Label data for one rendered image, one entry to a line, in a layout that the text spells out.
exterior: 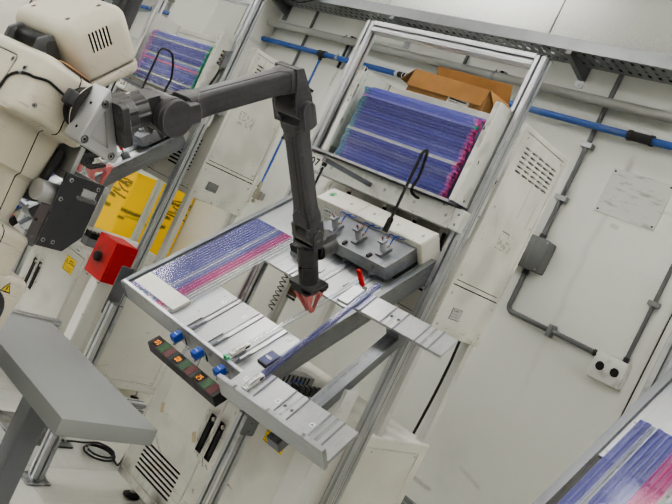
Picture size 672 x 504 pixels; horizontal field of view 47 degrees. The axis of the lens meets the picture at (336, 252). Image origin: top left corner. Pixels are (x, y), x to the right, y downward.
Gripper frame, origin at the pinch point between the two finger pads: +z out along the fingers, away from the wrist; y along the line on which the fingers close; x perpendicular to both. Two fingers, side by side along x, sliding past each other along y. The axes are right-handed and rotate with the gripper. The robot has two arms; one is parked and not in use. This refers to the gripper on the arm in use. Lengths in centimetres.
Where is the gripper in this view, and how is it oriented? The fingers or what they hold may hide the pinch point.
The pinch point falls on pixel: (309, 308)
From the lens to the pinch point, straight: 220.1
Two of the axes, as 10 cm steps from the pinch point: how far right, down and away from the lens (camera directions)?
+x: -7.5, 3.2, -5.8
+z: 0.2, 8.9, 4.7
